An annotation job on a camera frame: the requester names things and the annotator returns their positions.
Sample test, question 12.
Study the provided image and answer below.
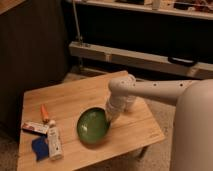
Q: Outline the wooden table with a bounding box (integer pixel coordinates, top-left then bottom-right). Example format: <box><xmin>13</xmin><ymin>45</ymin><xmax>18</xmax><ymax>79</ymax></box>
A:
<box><xmin>17</xmin><ymin>71</ymin><xmax>164</xmax><ymax>171</ymax></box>

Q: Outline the black handle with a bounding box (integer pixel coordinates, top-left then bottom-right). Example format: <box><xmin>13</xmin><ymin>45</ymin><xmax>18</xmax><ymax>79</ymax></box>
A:
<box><xmin>168</xmin><ymin>57</ymin><xmax>198</xmax><ymax>67</ymax></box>

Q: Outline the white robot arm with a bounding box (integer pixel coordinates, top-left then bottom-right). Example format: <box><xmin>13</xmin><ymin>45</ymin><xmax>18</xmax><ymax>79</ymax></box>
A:
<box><xmin>106</xmin><ymin>74</ymin><xmax>213</xmax><ymax>171</ymax></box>

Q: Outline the blue sponge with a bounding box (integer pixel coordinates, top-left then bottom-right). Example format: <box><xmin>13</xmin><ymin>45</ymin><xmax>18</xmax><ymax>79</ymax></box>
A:
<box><xmin>31</xmin><ymin>136</ymin><xmax>49</xmax><ymax>161</ymax></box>

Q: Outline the metal pole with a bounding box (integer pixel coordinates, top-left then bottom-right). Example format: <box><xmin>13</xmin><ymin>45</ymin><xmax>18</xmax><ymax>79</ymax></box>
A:
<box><xmin>72</xmin><ymin>0</ymin><xmax>83</xmax><ymax>46</ymax></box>

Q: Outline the green ceramic bowl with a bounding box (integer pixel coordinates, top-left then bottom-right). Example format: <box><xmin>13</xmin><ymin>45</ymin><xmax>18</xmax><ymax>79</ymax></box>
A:
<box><xmin>76</xmin><ymin>107</ymin><xmax>110</xmax><ymax>144</ymax></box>

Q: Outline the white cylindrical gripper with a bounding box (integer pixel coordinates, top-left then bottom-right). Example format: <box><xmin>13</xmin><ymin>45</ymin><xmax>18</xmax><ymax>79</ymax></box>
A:
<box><xmin>105</xmin><ymin>95</ymin><xmax>126</xmax><ymax>122</ymax></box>

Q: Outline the white paper cup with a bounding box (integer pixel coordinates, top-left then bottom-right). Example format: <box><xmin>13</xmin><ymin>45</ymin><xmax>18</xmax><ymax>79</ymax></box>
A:
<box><xmin>125</xmin><ymin>96</ymin><xmax>136</xmax><ymax>111</ymax></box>

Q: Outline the red white black box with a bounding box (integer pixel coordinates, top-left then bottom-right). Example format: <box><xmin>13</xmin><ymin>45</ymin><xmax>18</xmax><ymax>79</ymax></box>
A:
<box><xmin>22</xmin><ymin>122</ymin><xmax>49</xmax><ymax>134</ymax></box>

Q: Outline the grey metal beam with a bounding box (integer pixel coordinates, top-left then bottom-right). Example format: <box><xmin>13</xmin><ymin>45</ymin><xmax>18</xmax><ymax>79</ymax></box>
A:
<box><xmin>69</xmin><ymin>41</ymin><xmax>213</xmax><ymax>79</ymax></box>

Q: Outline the orange marker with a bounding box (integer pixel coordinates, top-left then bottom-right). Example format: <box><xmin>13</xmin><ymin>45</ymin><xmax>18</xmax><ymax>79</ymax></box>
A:
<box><xmin>40</xmin><ymin>104</ymin><xmax>50</xmax><ymax>123</ymax></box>

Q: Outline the cluttered shelf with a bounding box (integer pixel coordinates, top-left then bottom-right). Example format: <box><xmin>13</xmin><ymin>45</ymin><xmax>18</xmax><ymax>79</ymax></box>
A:
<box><xmin>75</xmin><ymin>0</ymin><xmax>213</xmax><ymax>21</ymax></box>

